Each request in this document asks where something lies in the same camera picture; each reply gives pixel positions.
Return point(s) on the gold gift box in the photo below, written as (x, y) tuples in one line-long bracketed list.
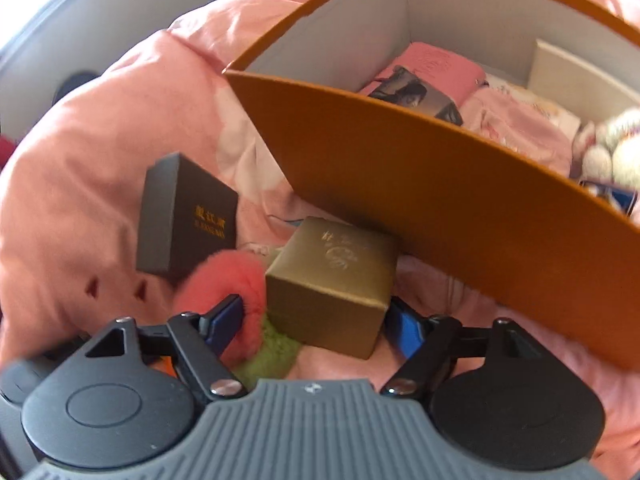
[(325, 280)]

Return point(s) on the pink printed blanket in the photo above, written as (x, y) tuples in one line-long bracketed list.
[(75, 200)]

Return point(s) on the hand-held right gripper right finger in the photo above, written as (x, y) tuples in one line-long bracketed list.
[(400, 322)]

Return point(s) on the dark photo card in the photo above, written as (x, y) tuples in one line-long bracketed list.
[(410, 92)]

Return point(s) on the pink cloth packet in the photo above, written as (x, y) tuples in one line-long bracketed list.
[(515, 125)]

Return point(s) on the black gift box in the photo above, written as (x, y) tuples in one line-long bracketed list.
[(185, 220)]

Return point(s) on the green fur pompom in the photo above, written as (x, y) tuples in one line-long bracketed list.
[(270, 355)]

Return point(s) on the pink notebook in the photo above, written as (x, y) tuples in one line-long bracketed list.
[(440, 67)]

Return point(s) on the cream crocheted bunny doll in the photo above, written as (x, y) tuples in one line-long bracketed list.
[(615, 150)]

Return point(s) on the window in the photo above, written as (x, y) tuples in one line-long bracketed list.
[(15, 10)]

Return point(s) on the orange cardboard box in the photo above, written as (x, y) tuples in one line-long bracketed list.
[(450, 210)]

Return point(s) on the red object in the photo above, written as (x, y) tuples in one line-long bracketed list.
[(6, 150)]

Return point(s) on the dark round object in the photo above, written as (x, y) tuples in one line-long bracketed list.
[(75, 85)]

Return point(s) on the blue-edged card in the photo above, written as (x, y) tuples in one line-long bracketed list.
[(607, 195)]

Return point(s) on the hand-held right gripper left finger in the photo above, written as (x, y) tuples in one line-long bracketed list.
[(225, 321)]

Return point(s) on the pink fur pompom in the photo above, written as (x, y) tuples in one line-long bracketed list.
[(215, 275)]

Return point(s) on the white cardboard box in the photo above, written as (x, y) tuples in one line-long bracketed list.
[(575, 80)]

